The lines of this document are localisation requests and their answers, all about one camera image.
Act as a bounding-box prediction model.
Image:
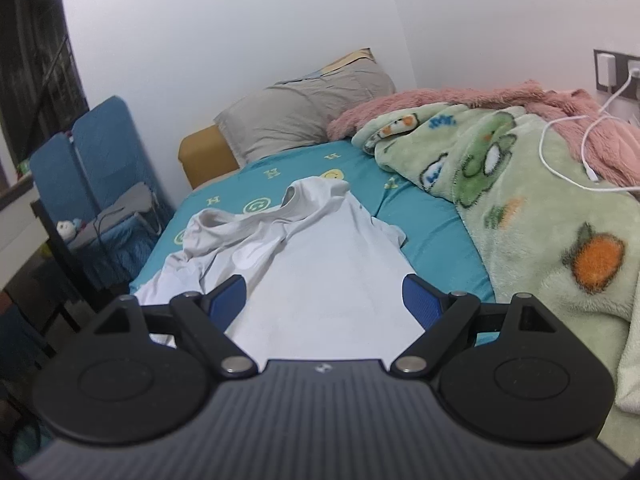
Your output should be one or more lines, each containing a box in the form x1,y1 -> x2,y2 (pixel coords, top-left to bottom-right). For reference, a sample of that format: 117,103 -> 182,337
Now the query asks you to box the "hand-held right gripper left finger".
75,275 -> 260,379

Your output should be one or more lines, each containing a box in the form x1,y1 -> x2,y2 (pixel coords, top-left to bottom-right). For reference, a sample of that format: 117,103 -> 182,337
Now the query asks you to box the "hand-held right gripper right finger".
390,274 -> 567,379

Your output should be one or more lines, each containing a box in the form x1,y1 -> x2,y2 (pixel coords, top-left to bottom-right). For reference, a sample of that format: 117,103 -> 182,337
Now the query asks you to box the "white shirt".
131,176 -> 437,361

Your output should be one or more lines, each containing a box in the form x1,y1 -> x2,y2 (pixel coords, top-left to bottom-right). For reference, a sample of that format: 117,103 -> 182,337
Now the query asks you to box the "teal printed bed sheet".
129,139 -> 499,349

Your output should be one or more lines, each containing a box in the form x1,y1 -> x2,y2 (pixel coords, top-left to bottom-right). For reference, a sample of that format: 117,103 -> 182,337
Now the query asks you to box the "blue patterned cloth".
75,220 -> 167,282

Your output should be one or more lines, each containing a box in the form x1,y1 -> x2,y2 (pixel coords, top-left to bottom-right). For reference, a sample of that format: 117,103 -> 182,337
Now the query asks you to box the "green cartoon printed blanket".
351,102 -> 640,467

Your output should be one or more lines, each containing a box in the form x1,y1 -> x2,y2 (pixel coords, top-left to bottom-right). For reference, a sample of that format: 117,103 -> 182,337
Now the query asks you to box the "grey cloth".
67,182 -> 162,252

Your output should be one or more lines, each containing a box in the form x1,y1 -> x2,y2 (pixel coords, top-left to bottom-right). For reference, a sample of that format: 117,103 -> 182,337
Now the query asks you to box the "yellow padded bed end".
179,124 -> 241,191

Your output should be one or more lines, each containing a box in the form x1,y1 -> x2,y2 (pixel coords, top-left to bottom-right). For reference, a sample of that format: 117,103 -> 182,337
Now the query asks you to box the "small plush toy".
56,217 -> 84,241

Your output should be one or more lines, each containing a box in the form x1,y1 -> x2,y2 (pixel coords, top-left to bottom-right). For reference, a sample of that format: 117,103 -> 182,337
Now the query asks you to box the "dark table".
30,199 -> 117,337

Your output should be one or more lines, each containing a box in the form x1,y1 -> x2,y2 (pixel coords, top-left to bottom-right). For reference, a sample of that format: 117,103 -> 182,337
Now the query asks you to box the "pink fluffy blanket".
327,80 -> 640,189

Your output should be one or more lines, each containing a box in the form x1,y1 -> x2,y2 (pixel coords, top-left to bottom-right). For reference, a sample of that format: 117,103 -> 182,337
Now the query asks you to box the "blue padded chair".
29,95 -> 177,292

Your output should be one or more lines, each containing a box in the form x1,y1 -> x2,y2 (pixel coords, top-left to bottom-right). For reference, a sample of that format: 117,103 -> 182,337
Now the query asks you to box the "grey pillow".
214,62 -> 397,167

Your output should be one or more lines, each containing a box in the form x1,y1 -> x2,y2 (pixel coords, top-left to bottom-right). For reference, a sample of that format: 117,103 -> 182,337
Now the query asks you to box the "yellow pillow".
290,47 -> 377,84

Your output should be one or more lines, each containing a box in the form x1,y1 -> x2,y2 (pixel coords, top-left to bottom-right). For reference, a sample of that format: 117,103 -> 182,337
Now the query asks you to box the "dark window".
0,0 -> 90,182

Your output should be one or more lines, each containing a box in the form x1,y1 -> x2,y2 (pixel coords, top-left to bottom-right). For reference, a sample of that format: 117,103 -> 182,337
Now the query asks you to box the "white charging cable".
540,67 -> 640,193

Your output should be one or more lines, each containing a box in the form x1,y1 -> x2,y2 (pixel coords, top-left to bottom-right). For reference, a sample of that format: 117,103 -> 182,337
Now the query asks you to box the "white wall charger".
597,53 -> 617,89

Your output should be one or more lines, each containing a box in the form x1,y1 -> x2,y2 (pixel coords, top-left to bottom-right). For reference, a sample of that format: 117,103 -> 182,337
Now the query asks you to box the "grey wall socket plate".
593,48 -> 640,94

